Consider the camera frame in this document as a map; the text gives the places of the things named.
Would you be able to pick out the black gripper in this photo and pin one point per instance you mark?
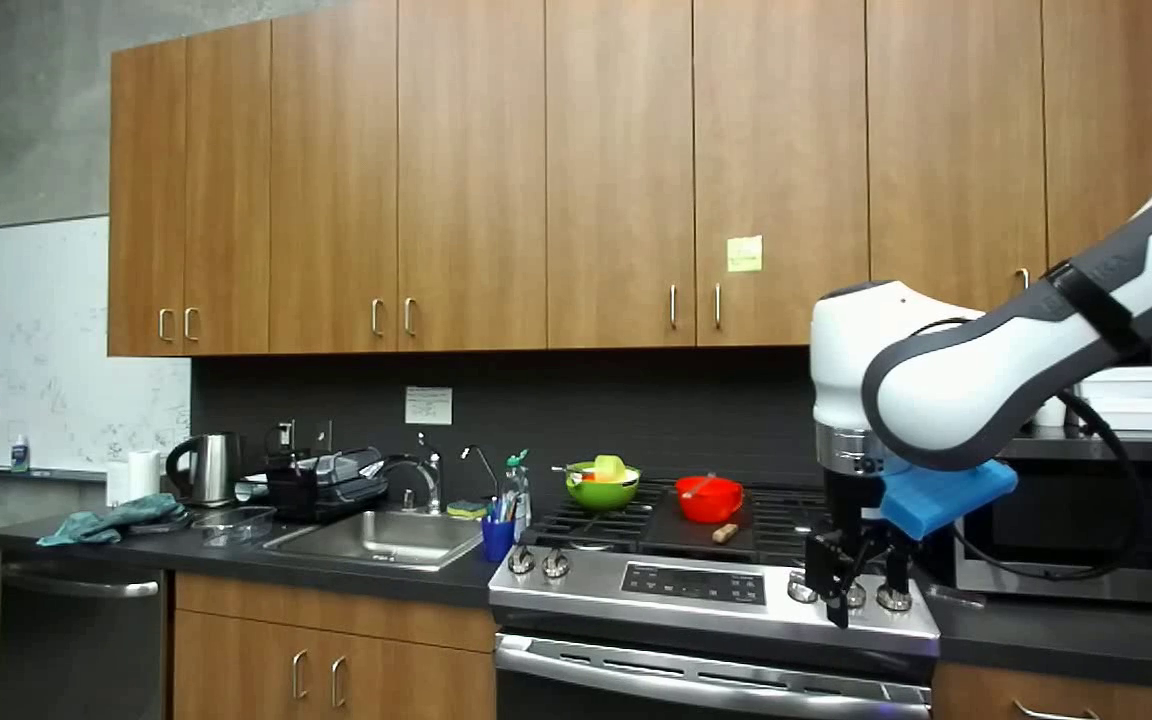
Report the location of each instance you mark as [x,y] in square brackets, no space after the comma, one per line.
[858,513]

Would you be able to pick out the stove knob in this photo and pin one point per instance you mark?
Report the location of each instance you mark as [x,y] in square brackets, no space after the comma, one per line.
[803,588]
[893,599]
[852,595]
[522,562]
[552,564]

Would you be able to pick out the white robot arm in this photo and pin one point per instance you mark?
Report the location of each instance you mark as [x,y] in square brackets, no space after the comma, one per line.
[922,394]

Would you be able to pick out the red pot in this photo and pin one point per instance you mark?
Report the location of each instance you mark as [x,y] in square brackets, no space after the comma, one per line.
[709,498]

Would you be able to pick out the stainless steel stove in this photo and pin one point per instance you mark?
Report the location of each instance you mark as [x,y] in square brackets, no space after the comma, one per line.
[656,622]

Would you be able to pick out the stainless steel microwave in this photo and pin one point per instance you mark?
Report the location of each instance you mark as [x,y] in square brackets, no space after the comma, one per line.
[1073,528]

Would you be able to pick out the green bowl with yellow item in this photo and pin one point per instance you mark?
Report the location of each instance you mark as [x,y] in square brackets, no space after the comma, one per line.
[602,482]

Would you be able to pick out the yellow sticky note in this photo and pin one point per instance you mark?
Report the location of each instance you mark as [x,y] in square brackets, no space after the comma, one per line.
[747,252]

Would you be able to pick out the spray bottle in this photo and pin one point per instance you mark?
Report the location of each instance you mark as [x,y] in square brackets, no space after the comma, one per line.
[516,492]

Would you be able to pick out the blue cup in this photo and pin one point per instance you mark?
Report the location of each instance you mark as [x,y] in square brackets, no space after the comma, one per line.
[498,538]

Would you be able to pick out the stainless steel sink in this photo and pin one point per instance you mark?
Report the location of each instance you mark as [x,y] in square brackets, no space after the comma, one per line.
[410,543]

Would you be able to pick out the chrome faucet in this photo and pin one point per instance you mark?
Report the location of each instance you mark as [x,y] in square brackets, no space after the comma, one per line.
[417,487]

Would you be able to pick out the wooden upper cabinets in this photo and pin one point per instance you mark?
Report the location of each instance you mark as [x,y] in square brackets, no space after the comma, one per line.
[565,175]

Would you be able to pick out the wooden cabinets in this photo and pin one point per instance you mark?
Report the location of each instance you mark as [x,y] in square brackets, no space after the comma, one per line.
[565,175]
[244,648]

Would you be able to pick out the black dish rack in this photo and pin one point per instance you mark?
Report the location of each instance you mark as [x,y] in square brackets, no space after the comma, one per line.
[325,491]

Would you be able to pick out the wooden lower cabinets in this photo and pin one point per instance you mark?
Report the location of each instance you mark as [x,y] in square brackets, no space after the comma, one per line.
[244,648]

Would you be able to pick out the electric kettle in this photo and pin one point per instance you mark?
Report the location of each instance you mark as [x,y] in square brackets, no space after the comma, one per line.
[198,470]

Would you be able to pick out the paper towel roll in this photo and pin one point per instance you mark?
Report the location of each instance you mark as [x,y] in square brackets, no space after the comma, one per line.
[134,478]

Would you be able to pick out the teal cloth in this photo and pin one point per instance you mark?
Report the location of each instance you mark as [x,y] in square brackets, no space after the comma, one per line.
[106,524]

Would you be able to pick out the stainless steel dishwasher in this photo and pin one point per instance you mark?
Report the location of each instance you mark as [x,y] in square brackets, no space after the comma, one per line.
[82,640]

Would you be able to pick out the white wall outlet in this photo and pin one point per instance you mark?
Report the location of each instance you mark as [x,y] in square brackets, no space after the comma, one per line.
[424,407]

